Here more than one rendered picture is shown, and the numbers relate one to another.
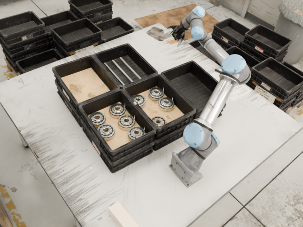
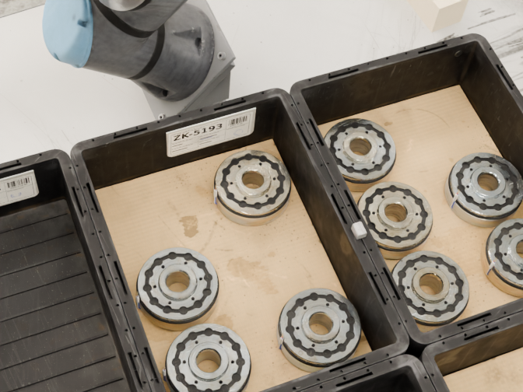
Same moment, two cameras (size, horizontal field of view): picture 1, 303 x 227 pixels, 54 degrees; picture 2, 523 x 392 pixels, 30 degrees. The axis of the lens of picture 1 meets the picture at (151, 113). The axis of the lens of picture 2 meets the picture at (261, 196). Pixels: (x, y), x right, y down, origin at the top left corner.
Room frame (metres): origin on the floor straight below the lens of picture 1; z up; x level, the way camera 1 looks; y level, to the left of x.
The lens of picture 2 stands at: (1.83, 0.11, 1.97)
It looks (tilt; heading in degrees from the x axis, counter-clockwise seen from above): 59 degrees down; 192
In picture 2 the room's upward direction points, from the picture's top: 8 degrees clockwise
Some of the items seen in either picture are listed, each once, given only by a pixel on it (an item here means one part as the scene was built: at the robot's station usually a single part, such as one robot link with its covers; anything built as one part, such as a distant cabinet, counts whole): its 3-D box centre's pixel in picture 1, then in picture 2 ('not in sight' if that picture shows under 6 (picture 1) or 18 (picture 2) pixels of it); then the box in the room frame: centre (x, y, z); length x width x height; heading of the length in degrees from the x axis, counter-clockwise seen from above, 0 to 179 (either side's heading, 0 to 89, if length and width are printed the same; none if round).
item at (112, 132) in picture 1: (106, 130); (486, 183); (1.06, 0.25, 0.86); 0.10 x 0.10 x 0.01
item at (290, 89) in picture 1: (269, 91); not in sight; (2.15, -1.10, 0.37); 0.40 x 0.30 x 0.45; 45
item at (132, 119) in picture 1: (126, 120); (394, 215); (1.15, 0.14, 0.86); 0.10 x 0.10 x 0.01
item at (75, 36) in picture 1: (79, 48); not in sight; (2.44, 0.82, 0.37); 0.40 x 0.30 x 0.45; 135
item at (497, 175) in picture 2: (106, 129); (487, 182); (1.06, 0.25, 0.86); 0.05 x 0.05 x 0.01
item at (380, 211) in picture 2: (126, 120); (395, 212); (1.15, 0.14, 0.86); 0.05 x 0.05 x 0.01
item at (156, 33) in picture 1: (158, 33); not in sight; (2.38, 0.03, 0.71); 0.22 x 0.19 x 0.01; 45
